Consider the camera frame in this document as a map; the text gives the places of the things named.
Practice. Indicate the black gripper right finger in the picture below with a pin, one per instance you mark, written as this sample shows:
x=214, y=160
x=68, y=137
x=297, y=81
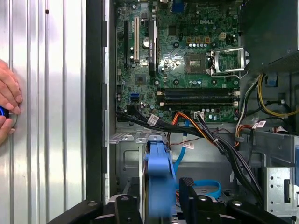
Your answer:
x=187, y=205

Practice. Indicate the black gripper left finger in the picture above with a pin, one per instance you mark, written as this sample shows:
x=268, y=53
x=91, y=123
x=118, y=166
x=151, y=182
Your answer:
x=130, y=210

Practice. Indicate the hard disk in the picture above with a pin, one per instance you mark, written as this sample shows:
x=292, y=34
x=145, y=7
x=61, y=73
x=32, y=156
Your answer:
x=158, y=168

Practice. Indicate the metal disk bay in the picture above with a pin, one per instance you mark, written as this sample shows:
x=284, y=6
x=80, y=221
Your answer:
x=130, y=161

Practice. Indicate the person's hand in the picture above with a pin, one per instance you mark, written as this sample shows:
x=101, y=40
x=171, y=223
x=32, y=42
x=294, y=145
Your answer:
x=10, y=88

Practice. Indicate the metal optical drive cage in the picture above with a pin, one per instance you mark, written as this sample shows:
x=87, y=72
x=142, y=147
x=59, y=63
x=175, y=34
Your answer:
x=278, y=186

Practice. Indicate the black RAM slot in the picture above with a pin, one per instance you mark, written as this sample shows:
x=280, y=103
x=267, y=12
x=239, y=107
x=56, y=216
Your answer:
x=198, y=91
x=198, y=102

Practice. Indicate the black PC case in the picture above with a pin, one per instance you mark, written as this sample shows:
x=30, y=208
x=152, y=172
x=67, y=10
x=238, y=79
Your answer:
x=94, y=93

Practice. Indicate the green motherboard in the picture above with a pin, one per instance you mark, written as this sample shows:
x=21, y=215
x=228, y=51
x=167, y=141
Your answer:
x=126, y=81

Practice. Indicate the CPU socket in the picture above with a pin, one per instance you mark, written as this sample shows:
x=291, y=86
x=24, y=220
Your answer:
x=196, y=63

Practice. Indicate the blue plastic clip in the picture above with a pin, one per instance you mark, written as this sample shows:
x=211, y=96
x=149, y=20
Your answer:
x=271, y=79

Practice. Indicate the metal socket cover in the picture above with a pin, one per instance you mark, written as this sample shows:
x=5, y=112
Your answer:
x=230, y=49

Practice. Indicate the black graphics card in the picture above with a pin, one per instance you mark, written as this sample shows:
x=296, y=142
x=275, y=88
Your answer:
x=152, y=46

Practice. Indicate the black expansion slot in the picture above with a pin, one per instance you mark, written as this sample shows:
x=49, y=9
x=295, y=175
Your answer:
x=126, y=42

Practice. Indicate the white expansion slot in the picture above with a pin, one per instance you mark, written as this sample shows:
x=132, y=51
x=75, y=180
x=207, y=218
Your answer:
x=136, y=39

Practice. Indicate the grey power supply unit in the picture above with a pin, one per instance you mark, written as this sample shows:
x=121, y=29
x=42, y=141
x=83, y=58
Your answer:
x=268, y=28

